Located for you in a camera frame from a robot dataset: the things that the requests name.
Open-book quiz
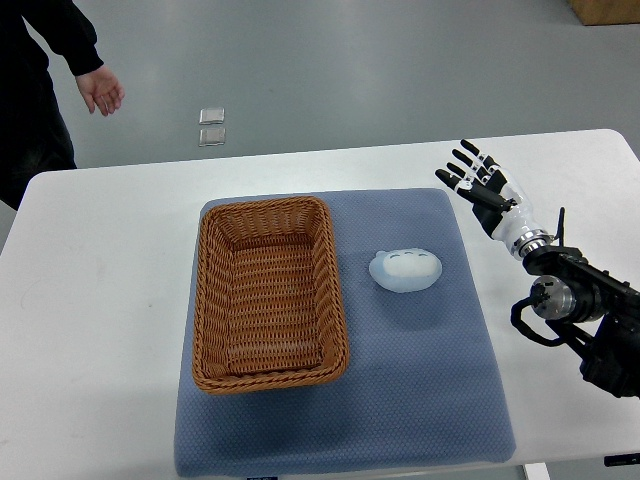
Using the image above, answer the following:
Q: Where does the person's bare hand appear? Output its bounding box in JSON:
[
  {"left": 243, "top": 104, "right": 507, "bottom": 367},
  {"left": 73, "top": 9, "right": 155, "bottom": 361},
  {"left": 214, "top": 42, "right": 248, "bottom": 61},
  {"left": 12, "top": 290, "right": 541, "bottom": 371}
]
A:
[{"left": 75, "top": 65, "right": 125, "bottom": 117}]

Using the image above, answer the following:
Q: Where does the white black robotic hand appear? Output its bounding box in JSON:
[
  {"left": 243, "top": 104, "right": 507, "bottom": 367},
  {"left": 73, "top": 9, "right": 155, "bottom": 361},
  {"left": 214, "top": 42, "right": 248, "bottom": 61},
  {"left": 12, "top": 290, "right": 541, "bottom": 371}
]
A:
[{"left": 436, "top": 139, "right": 553, "bottom": 260}]

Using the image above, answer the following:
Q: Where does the light blue plush toy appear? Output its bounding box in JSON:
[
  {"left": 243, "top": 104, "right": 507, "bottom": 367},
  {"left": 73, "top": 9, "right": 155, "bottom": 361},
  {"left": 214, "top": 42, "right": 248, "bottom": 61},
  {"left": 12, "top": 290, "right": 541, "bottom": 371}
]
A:
[{"left": 369, "top": 248, "right": 443, "bottom": 293}]

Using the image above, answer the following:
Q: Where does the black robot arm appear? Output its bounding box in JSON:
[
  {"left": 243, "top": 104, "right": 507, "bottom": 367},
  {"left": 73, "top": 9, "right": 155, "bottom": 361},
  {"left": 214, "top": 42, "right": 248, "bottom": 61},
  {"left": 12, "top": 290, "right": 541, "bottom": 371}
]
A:
[{"left": 510, "top": 209, "right": 639, "bottom": 398}]

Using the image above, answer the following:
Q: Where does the person's black sleeve forearm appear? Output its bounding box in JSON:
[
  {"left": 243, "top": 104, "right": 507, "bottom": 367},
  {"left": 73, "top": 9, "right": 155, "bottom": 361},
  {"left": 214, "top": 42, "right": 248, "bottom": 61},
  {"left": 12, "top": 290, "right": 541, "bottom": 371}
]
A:
[{"left": 19, "top": 1, "right": 104, "bottom": 76}]

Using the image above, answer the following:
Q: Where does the brown wicker basket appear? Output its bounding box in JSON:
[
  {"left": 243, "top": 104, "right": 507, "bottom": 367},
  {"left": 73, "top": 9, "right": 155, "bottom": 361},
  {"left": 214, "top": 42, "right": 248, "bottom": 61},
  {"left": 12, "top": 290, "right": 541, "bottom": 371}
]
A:
[{"left": 192, "top": 196, "right": 350, "bottom": 395}]

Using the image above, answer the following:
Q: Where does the person's black clothed body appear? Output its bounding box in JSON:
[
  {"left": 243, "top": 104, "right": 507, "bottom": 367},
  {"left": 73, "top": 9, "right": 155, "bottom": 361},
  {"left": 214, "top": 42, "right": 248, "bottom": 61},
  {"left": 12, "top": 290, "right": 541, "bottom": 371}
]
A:
[{"left": 1, "top": 1, "right": 76, "bottom": 210}]

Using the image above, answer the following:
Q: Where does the upper metal floor plate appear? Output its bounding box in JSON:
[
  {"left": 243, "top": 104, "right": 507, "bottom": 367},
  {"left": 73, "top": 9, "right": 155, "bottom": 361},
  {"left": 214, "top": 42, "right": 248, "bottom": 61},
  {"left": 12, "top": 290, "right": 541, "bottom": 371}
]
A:
[{"left": 199, "top": 107, "right": 225, "bottom": 125}]

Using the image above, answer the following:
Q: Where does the blue quilted mat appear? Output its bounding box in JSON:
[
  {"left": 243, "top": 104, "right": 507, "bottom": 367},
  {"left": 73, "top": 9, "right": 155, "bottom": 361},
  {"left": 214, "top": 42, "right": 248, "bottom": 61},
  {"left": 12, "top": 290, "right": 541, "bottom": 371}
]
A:
[{"left": 174, "top": 189, "right": 516, "bottom": 477}]

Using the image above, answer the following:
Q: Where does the brown cardboard box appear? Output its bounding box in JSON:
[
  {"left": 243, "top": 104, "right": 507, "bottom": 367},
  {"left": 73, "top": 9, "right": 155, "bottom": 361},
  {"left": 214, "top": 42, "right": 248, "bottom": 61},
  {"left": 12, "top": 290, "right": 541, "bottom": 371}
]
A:
[{"left": 568, "top": 0, "right": 639, "bottom": 26}]

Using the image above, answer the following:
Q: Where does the black table control panel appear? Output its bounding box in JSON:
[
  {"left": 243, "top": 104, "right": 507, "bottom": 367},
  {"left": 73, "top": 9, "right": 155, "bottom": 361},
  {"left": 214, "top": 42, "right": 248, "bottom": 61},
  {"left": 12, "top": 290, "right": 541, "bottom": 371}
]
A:
[{"left": 603, "top": 453, "right": 640, "bottom": 468}]

